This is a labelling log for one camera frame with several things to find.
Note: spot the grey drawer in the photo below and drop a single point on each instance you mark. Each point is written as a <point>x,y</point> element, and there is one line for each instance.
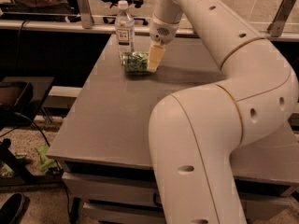
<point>123,215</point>
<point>261,198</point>

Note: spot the green soda can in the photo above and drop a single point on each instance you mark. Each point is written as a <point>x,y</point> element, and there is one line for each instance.
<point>135,62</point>

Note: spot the left metal bracket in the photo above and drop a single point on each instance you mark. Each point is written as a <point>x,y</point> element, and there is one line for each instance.
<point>85,13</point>

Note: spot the grey metal rail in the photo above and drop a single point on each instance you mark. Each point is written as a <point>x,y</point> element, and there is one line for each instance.
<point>49,26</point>

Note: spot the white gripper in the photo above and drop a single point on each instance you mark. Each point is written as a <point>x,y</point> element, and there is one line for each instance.
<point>162,33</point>

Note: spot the grey lower drawer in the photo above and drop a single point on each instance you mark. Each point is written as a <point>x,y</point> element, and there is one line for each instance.
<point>123,215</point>

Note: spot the black shoe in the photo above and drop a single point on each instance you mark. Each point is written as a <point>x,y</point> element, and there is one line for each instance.
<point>11,209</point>

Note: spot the black drawer handle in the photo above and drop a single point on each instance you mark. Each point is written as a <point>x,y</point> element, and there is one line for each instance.
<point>156,200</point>

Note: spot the green crumpled wrapper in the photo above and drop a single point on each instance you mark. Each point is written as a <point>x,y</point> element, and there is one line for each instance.
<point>45,163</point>

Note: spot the grey upper drawer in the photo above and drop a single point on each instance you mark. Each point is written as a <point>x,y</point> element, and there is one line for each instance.
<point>261,198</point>

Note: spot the clear plastic water bottle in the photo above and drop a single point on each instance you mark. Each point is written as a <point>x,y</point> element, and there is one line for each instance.
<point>125,39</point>

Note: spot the metal bracket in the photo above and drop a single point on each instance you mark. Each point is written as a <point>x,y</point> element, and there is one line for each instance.
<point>85,13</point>
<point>276,27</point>

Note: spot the right metal bracket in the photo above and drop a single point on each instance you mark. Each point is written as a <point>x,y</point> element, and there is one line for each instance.
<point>276,27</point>

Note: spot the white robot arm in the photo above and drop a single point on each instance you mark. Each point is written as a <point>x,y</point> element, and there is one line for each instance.
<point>193,132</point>

